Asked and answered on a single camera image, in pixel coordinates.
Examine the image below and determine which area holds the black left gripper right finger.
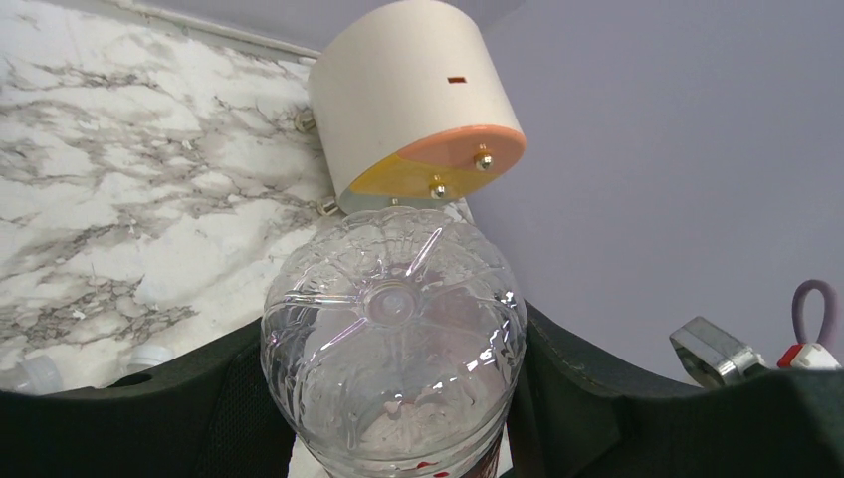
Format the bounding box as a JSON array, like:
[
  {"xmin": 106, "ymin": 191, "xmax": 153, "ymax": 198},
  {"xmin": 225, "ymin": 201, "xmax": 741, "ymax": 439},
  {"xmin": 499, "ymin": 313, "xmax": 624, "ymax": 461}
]
[{"xmin": 508, "ymin": 307, "xmax": 843, "ymax": 477}]

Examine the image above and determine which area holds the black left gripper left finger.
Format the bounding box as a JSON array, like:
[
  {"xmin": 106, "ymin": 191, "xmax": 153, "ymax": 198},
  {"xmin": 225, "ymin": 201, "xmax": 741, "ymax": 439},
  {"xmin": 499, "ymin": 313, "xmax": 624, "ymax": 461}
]
[{"xmin": 1, "ymin": 321, "xmax": 295, "ymax": 477}]

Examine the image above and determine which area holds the clear bottle red label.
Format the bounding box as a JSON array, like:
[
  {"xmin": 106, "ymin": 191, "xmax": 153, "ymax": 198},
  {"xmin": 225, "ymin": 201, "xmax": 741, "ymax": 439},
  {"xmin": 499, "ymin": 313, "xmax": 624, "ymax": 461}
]
[{"xmin": 261, "ymin": 206, "xmax": 528, "ymax": 477}]

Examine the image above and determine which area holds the green tea bottle white cap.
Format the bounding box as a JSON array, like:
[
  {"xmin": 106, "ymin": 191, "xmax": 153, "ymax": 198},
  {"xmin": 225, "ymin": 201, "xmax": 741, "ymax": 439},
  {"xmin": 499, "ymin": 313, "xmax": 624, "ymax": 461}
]
[{"xmin": 125, "ymin": 344, "xmax": 175, "ymax": 374}]

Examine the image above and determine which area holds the clear bottle blue band label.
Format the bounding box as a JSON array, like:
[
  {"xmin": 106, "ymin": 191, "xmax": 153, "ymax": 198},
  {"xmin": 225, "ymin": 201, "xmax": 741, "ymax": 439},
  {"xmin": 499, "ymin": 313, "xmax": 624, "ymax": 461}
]
[{"xmin": 1, "ymin": 356, "xmax": 64, "ymax": 395}]

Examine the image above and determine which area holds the cream cylinder with coloured face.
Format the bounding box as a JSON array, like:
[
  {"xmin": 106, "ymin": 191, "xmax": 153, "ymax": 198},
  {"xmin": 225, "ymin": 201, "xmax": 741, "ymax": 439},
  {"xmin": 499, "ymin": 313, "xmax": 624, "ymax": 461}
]
[{"xmin": 308, "ymin": 1, "xmax": 527, "ymax": 214}]

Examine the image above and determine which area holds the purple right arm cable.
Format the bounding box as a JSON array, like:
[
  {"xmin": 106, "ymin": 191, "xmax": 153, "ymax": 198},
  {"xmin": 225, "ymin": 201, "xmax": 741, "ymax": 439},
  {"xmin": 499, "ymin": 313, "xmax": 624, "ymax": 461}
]
[{"xmin": 789, "ymin": 279, "xmax": 841, "ymax": 351}]

